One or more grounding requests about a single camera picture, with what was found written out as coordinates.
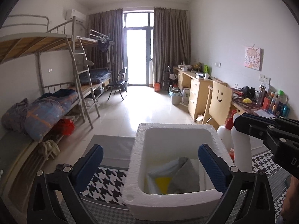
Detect grey towel cloth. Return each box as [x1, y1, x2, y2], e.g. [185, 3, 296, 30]
[145, 157, 200, 195]

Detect yellow foam net sleeve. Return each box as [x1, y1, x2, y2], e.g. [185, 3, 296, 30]
[155, 176, 172, 195]

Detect person right hand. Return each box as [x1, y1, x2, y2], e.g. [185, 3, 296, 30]
[281, 177, 298, 223]

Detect papers on desk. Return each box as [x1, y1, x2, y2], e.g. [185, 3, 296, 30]
[254, 109, 276, 118]

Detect red snack packet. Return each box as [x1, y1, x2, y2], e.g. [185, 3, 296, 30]
[229, 148, 235, 162]

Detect teal bottle on desk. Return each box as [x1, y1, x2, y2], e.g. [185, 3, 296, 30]
[282, 104, 290, 117]

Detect yellow object on desk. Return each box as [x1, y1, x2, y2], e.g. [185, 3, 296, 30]
[243, 98, 252, 104]

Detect houndstooth table mat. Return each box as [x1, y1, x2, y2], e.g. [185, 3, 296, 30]
[79, 135, 290, 223]

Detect white pump lotion bottle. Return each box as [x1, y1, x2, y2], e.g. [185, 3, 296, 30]
[217, 110, 237, 152]

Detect wooden smiley chair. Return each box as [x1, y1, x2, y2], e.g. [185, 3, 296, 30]
[202, 81, 233, 130]

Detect red plastic bag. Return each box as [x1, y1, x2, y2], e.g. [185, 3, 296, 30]
[52, 118, 75, 136]

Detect white styrofoam box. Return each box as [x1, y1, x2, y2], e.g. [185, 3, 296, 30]
[122, 123, 233, 221]

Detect metal bunk bed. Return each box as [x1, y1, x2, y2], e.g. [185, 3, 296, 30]
[0, 14, 115, 192]

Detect blue plaid bedding bundle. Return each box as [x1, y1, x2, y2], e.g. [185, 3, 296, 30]
[1, 88, 78, 142]

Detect wooden desk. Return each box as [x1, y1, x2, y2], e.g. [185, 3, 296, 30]
[172, 66, 279, 124]

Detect white bucket on floor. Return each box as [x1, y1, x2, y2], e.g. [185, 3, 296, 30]
[170, 88, 182, 105]

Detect black folding chair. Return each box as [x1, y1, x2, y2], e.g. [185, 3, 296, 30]
[108, 66, 127, 100]

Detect right brown curtain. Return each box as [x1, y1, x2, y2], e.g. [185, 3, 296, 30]
[152, 7, 191, 83]

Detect brown curtain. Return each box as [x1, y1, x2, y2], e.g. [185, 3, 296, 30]
[87, 9, 124, 81]
[152, 7, 191, 83]

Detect left brown curtain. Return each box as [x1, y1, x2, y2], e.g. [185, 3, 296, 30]
[87, 9, 124, 81]

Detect white air conditioner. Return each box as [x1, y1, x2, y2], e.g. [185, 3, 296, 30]
[65, 9, 86, 23]

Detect wall socket plate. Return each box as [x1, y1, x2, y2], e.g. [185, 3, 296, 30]
[259, 74, 271, 85]

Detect cartoon wall picture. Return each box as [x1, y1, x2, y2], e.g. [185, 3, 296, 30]
[244, 46, 261, 71]

